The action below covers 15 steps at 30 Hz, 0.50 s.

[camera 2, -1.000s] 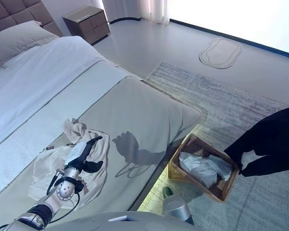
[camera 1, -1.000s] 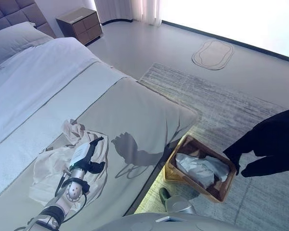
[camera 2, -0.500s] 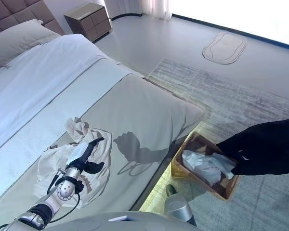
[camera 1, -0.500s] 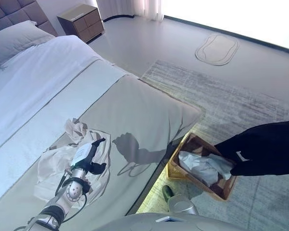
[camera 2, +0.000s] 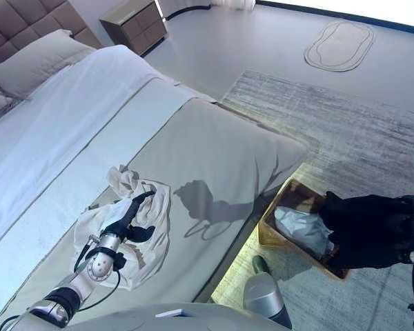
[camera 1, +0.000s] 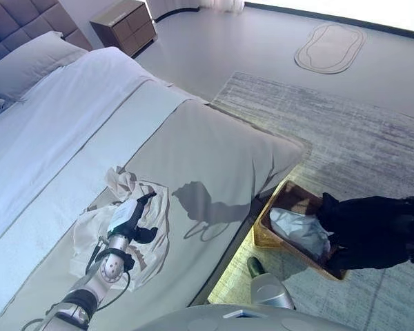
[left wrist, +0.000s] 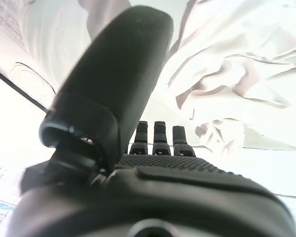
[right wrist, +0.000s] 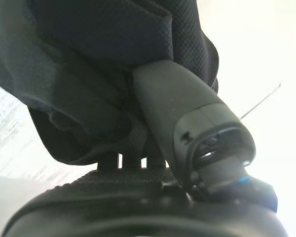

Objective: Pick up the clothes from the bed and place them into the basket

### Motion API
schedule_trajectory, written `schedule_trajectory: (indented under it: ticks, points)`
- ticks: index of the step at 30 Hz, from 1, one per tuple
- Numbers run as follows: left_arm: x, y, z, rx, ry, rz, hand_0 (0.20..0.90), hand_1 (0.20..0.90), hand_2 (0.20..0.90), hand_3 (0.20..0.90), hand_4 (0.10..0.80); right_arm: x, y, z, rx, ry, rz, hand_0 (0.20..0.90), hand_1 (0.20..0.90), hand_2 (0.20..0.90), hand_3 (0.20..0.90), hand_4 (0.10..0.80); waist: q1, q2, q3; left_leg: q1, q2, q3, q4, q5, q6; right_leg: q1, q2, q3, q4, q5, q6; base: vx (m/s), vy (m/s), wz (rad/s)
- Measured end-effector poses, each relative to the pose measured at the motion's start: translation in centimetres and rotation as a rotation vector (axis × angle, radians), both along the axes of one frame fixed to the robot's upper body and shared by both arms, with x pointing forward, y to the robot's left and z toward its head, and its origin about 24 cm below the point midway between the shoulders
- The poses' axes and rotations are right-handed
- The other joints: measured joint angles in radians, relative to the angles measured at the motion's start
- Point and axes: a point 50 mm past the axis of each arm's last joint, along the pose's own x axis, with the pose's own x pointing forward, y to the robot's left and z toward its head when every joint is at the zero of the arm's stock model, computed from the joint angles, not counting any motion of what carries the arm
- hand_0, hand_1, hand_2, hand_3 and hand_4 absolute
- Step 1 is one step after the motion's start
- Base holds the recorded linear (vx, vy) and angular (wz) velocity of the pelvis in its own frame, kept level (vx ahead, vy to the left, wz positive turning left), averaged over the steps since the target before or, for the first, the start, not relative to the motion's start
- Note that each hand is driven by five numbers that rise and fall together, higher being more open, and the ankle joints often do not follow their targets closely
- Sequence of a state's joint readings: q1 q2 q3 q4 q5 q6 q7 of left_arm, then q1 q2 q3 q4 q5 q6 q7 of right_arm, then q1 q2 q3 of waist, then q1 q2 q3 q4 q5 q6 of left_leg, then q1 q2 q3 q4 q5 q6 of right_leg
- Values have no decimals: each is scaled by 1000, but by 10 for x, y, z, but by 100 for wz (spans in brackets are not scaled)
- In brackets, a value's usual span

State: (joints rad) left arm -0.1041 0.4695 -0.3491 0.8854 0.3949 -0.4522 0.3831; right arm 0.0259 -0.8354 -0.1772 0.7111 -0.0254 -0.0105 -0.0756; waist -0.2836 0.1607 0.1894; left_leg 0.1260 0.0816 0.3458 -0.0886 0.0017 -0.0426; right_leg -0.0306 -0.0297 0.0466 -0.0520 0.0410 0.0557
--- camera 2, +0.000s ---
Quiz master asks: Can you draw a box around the beige pillow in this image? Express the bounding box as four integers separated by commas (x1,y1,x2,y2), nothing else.
0,29,97,99

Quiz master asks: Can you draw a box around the grey robot torso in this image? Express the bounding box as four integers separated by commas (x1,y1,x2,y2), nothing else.
65,301,249,331

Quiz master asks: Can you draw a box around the brown wooden nightstand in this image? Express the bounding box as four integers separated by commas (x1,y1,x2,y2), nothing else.
99,0,169,57

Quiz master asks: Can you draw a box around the white duvet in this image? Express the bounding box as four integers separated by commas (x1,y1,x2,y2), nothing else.
0,44,180,244

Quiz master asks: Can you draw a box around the cream beige garment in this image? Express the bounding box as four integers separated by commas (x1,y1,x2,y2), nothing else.
72,165,172,282

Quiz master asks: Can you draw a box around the wicker laundry basket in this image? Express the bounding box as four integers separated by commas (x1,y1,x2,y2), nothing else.
257,178,351,281

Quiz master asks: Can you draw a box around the brown tufted headboard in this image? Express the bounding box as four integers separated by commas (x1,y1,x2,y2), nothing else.
0,0,103,68

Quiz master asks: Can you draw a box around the oval grey floor mat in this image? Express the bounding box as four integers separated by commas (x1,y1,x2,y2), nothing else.
303,21,376,72

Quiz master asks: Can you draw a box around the bed with beige cover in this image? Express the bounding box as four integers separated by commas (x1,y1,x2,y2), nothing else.
0,29,311,331

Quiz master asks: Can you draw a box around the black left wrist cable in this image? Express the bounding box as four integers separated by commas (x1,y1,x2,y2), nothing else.
74,234,127,304

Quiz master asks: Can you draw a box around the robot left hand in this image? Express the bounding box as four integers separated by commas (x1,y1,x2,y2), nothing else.
101,190,157,245

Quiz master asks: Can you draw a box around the white curtain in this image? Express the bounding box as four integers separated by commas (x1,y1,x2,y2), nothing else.
210,0,256,10

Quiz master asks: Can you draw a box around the grey striped rug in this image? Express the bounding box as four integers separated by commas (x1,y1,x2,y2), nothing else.
193,68,414,331

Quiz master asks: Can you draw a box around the dark navy black garment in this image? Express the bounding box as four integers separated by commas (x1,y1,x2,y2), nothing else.
319,190,414,272

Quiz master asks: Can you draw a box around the white crumpled cloth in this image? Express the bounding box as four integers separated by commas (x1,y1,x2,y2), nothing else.
274,205,335,261

